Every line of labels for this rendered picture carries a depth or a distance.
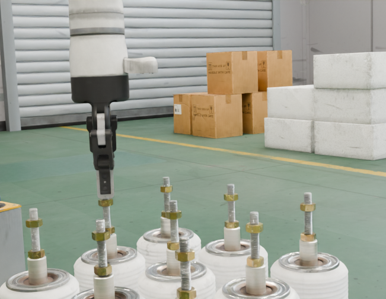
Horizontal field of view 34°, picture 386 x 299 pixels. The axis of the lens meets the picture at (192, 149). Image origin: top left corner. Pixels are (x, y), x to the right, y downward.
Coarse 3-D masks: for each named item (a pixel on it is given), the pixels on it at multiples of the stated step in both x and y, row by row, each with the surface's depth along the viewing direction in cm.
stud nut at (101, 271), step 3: (108, 264) 68; (96, 267) 67; (99, 267) 67; (102, 267) 67; (105, 267) 67; (108, 267) 67; (111, 267) 68; (96, 270) 67; (99, 270) 67; (102, 270) 67; (105, 270) 67; (108, 270) 67; (111, 270) 68; (96, 273) 67; (99, 273) 67; (102, 273) 67; (105, 273) 67; (108, 273) 67
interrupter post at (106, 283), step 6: (96, 276) 67; (102, 276) 67; (108, 276) 67; (96, 282) 67; (102, 282) 67; (108, 282) 67; (96, 288) 67; (102, 288) 67; (108, 288) 67; (96, 294) 67; (102, 294) 67; (108, 294) 67
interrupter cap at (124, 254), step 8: (96, 248) 87; (120, 248) 87; (128, 248) 87; (88, 256) 84; (96, 256) 84; (120, 256) 84; (128, 256) 83; (136, 256) 84; (96, 264) 81; (112, 264) 81
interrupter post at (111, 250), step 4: (112, 236) 83; (108, 240) 83; (112, 240) 83; (116, 240) 84; (108, 244) 83; (112, 244) 83; (116, 244) 84; (108, 248) 83; (112, 248) 83; (116, 248) 84; (108, 252) 83; (112, 252) 83; (116, 252) 84; (108, 256) 83; (112, 256) 83; (116, 256) 84
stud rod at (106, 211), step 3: (105, 207) 83; (108, 207) 83; (105, 210) 83; (108, 210) 83; (105, 213) 83; (108, 213) 83; (105, 216) 83; (108, 216) 83; (105, 219) 83; (108, 219) 83; (105, 222) 83; (108, 222) 83; (105, 225) 83; (108, 225) 83
